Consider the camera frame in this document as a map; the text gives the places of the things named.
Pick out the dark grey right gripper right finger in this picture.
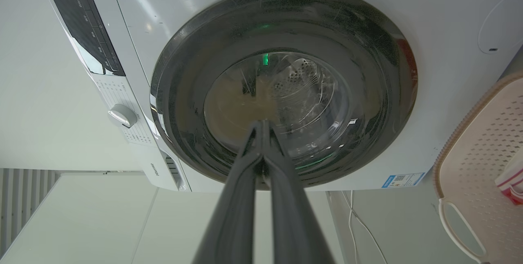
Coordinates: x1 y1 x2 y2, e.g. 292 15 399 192
261 119 336 264

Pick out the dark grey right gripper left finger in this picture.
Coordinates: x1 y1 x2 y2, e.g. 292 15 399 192
192 120 263 264

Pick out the beige perforated laundry basket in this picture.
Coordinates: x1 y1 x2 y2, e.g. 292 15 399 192
432 71 523 264

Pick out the silver washing machine control knob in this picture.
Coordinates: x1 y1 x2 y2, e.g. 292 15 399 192
107 104 138 129

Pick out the round dark washing machine door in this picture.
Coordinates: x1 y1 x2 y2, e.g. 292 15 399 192
150 0 418 190

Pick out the white front-load washing machine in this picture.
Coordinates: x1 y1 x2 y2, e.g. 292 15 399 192
36 0 523 193

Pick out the white ribbed radiator panel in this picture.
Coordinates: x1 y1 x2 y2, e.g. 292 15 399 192
0 168 61 255

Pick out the red and white cloth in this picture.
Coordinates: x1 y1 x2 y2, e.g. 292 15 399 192
494 159 523 205

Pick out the thin white power cable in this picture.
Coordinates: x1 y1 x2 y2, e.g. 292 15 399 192
342 190 389 264

